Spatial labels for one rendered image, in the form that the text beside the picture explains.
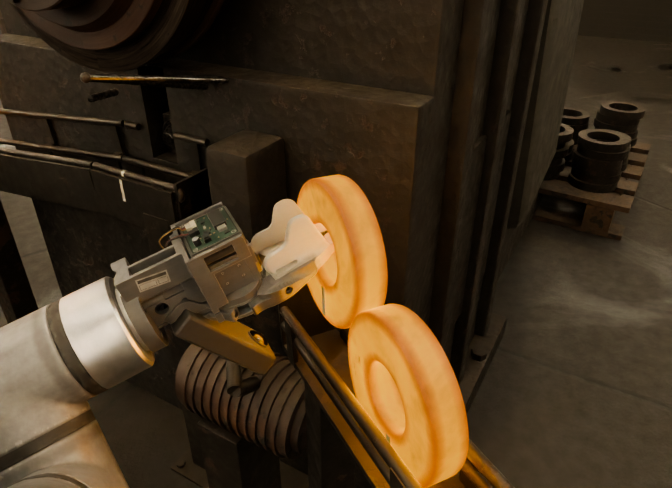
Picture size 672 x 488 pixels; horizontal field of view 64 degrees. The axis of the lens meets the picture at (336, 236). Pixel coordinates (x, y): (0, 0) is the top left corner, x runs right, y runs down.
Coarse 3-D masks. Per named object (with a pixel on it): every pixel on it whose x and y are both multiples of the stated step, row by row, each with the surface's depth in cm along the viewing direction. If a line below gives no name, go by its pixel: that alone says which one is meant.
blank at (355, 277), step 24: (312, 192) 54; (336, 192) 50; (360, 192) 50; (312, 216) 55; (336, 216) 49; (360, 216) 49; (336, 240) 51; (360, 240) 48; (336, 264) 58; (360, 264) 48; (384, 264) 49; (312, 288) 60; (336, 288) 53; (360, 288) 48; (384, 288) 50; (336, 312) 54
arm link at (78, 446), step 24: (48, 432) 43; (72, 432) 44; (96, 432) 46; (24, 456) 42; (48, 456) 42; (72, 456) 43; (96, 456) 45; (0, 480) 42; (96, 480) 42; (120, 480) 46
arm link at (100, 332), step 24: (96, 288) 46; (72, 312) 44; (96, 312) 44; (120, 312) 45; (72, 336) 44; (96, 336) 44; (120, 336) 44; (96, 360) 44; (120, 360) 45; (144, 360) 46
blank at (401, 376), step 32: (384, 320) 44; (416, 320) 44; (352, 352) 52; (384, 352) 45; (416, 352) 42; (384, 384) 51; (416, 384) 41; (448, 384) 41; (384, 416) 49; (416, 416) 42; (448, 416) 40; (416, 448) 43; (448, 448) 41
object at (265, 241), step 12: (276, 204) 52; (288, 204) 52; (276, 216) 52; (288, 216) 53; (276, 228) 53; (324, 228) 54; (252, 240) 52; (264, 240) 53; (276, 240) 53; (264, 252) 53
